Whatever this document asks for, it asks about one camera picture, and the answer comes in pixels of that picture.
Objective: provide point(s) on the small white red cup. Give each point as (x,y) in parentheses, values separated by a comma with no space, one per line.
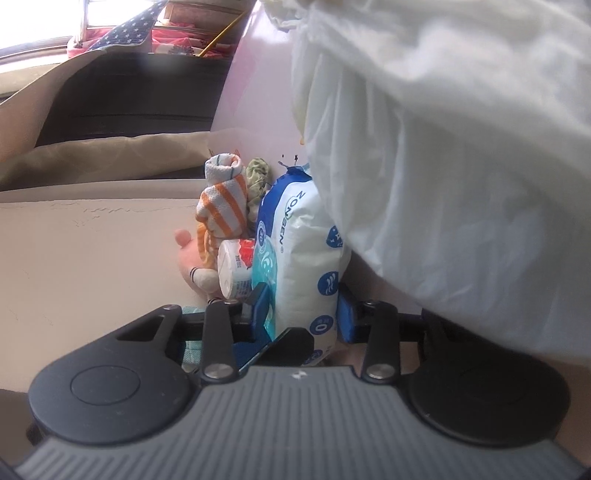
(233,267)

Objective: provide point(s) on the blue white wet wipes pack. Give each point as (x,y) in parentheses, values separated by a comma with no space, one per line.
(300,240)

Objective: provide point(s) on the yellow pole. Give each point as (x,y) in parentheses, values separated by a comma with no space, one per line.
(221,34)

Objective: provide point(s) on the red hanging clothes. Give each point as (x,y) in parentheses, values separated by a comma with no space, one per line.
(175,44)

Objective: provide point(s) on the blue star-print cloth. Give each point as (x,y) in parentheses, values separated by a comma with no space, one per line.
(124,27)

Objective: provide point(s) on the orange striped towel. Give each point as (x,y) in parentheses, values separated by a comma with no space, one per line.
(224,203)

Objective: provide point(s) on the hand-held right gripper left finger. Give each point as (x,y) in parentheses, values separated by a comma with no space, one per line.
(261,309)

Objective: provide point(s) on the green patterned cloth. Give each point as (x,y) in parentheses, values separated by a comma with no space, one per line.
(256,177)

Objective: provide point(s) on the dark furniture panel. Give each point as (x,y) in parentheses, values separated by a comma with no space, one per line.
(138,101)

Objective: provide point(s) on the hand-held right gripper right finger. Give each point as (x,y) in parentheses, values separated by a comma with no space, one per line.
(348,318)

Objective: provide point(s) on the white plastic bag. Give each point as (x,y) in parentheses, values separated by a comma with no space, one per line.
(438,161)

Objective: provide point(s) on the pink plush toy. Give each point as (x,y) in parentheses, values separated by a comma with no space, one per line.
(189,263)

